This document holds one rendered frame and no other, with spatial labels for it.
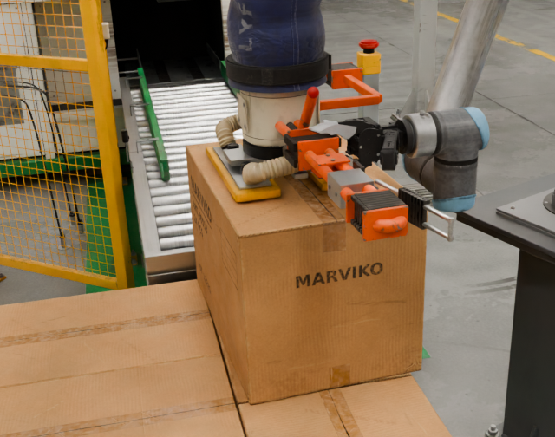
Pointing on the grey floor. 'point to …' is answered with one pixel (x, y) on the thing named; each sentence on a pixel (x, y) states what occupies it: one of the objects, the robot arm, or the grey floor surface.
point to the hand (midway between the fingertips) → (316, 151)
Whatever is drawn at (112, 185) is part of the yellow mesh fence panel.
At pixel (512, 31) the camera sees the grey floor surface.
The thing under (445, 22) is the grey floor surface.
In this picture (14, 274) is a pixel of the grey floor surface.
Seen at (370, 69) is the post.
